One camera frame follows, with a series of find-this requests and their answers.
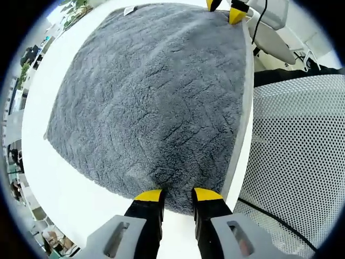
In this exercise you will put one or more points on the white mesh office chair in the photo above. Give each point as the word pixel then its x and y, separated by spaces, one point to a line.
pixel 296 148

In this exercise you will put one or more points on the grey fluffy towel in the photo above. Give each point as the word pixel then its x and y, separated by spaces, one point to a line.
pixel 151 102

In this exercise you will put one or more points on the grey seat white chair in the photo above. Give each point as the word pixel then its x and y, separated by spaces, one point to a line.
pixel 275 40

